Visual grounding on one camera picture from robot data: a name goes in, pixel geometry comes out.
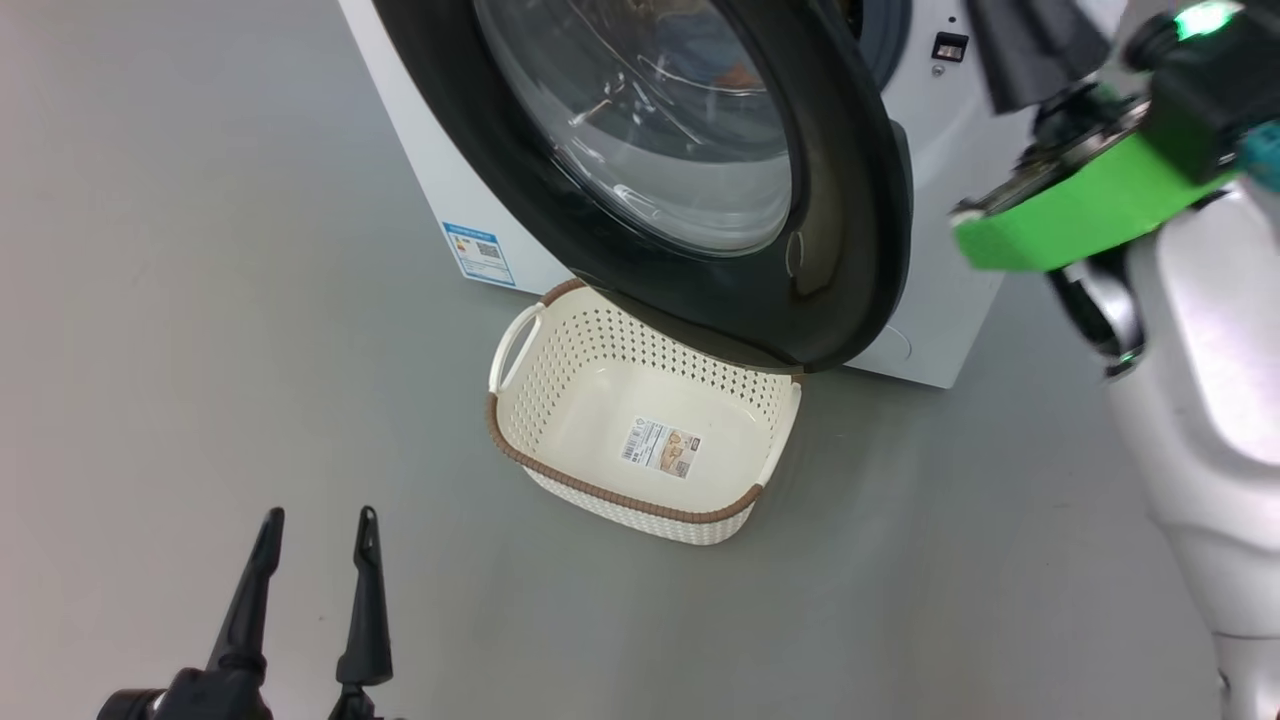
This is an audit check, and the white front-load washing machine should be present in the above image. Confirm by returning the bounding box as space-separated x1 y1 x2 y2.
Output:
338 0 1131 389

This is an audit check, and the black round washer door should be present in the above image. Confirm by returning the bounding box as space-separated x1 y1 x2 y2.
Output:
372 0 913 373

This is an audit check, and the blue energy label sticker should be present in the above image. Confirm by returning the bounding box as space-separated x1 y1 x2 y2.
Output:
442 222 517 289

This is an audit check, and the left green gripper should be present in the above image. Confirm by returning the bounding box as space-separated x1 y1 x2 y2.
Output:
97 506 401 720

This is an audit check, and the cream perforated laundry basket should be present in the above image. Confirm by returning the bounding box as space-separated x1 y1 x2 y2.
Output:
487 278 804 546

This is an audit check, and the blue printed garment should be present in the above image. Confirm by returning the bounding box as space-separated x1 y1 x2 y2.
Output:
665 5 766 93

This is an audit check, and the right green gripper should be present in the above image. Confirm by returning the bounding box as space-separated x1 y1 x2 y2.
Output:
950 0 1280 271

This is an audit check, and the basket product label sticker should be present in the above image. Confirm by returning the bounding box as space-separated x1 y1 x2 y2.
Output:
620 418 703 479

